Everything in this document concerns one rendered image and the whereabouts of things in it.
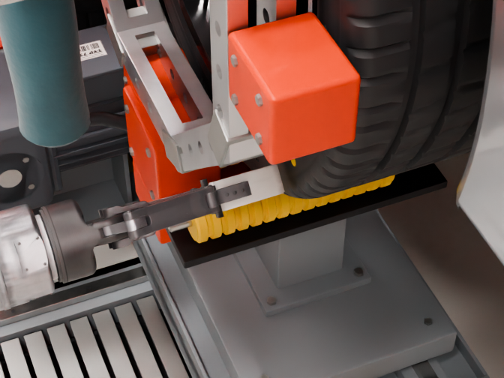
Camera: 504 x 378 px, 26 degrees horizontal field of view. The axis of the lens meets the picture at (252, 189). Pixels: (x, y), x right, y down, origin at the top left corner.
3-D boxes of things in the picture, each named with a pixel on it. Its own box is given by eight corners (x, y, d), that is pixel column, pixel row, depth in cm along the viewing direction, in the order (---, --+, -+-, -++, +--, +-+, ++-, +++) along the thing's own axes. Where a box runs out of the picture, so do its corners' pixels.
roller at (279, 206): (412, 188, 129) (418, 153, 125) (178, 260, 122) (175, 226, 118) (390, 157, 133) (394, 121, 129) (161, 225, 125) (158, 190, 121)
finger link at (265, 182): (209, 183, 107) (211, 182, 106) (274, 163, 109) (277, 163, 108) (217, 212, 107) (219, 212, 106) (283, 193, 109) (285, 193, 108)
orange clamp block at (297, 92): (310, 75, 92) (357, 143, 87) (223, 98, 90) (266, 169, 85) (313, 8, 87) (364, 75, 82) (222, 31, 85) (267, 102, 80)
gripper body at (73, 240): (52, 282, 107) (142, 255, 109) (61, 288, 99) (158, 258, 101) (31, 208, 106) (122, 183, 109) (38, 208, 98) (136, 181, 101)
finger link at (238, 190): (196, 194, 106) (203, 194, 103) (244, 180, 107) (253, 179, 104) (201, 209, 106) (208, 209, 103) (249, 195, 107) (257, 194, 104)
